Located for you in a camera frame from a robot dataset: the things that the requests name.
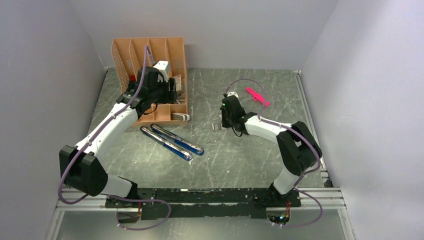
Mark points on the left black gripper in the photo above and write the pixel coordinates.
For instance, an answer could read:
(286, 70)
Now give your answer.
(171, 95)

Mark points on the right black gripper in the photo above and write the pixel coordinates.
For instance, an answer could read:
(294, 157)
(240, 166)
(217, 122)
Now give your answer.
(224, 124)

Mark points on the blue stapler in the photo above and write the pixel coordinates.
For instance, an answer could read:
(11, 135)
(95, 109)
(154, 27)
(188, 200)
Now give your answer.
(194, 148)
(179, 151)

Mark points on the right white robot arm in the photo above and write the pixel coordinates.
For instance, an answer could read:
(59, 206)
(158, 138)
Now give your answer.
(298, 148)

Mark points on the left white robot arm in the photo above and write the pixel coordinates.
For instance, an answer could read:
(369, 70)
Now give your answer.
(80, 165)

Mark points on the white grey stapler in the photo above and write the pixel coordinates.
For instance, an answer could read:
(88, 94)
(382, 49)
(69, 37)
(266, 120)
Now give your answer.
(177, 116)

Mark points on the white box in organizer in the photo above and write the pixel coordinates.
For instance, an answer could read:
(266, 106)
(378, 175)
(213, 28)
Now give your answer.
(178, 84)

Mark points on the pink plastic clip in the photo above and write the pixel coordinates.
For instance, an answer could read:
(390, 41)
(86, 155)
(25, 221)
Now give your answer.
(256, 96)

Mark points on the red black bottle left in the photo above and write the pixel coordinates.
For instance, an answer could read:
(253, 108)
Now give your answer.
(132, 78)

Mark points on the orange plastic desk organizer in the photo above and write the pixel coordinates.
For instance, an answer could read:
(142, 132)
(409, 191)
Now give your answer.
(137, 56)

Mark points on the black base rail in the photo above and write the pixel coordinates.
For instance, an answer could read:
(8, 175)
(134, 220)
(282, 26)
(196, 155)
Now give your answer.
(206, 202)

